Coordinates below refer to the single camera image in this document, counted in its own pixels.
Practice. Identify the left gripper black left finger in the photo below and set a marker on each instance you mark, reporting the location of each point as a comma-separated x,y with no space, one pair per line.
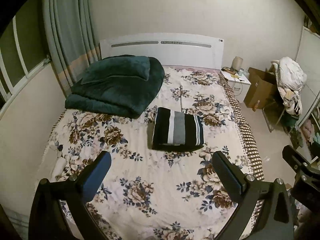
47,220

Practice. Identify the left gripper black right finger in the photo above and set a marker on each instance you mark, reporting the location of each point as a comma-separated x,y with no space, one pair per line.
275,217

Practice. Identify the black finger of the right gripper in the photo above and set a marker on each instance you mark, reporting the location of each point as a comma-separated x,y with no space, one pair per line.
306,186

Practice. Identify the black grey striped sweater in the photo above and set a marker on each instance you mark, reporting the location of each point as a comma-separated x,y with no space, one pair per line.
174,131

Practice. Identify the brown checkered mattress side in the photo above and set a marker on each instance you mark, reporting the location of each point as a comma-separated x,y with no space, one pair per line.
250,145

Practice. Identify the folding chair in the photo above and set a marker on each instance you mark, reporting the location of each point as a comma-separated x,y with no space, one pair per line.
276,117

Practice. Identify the floral bed sheet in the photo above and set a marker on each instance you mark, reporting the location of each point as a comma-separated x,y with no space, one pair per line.
150,194

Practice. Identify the brown cardboard box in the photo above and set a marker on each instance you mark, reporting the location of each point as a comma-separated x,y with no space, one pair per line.
263,86

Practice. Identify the white bedside table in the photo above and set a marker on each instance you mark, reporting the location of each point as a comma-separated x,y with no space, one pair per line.
239,84

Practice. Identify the beige table lamp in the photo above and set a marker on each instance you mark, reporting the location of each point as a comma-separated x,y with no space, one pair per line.
237,63

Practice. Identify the dark green folded blanket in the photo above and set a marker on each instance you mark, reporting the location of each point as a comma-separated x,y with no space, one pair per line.
122,85

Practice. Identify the white bed headboard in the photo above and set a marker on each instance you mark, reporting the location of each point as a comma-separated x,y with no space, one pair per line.
171,49

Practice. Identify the grey window curtain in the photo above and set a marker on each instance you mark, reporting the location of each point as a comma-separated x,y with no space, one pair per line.
71,40

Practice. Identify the window with white frame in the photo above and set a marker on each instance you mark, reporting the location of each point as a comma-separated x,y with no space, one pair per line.
24,50

